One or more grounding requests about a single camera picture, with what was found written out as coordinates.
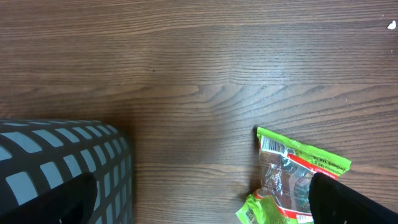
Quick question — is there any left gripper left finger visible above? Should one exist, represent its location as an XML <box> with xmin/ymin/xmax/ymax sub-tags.
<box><xmin>1</xmin><ymin>172</ymin><xmax>98</xmax><ymax>224</ymax></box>

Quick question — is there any green snack packet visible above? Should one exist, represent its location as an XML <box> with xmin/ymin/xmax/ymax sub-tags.
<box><xmin>236</xmin><ymin>127</ymin><xmax>351</xmax><ymax>224</ymax></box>

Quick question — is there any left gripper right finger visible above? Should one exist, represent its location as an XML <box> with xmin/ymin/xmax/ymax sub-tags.
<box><xmin>308</xmin><ymin>173</ymin><xmax>397</xmax><ymax>224</ymax></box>

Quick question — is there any grey plastic basket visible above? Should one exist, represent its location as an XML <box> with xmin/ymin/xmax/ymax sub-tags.
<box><xmin>1</xmin><ymin>119</ymin><xmax>134</xmax><ymax>223</ymax></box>

